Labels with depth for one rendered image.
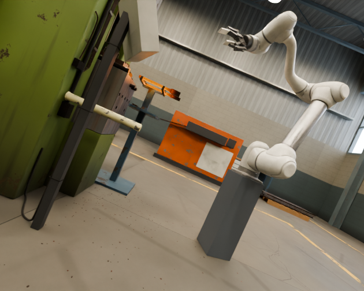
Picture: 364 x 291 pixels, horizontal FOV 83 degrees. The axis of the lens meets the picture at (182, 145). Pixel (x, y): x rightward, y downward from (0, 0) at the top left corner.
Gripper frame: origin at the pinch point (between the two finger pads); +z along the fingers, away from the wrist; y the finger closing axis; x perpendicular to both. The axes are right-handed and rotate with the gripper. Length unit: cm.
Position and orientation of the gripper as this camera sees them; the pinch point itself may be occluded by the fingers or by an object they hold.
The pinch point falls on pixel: (225, 37)
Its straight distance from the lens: 128.4
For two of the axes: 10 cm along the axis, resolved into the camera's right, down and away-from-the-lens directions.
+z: -7.6, 1.6, -6.2
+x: 5.6, -3.2, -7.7
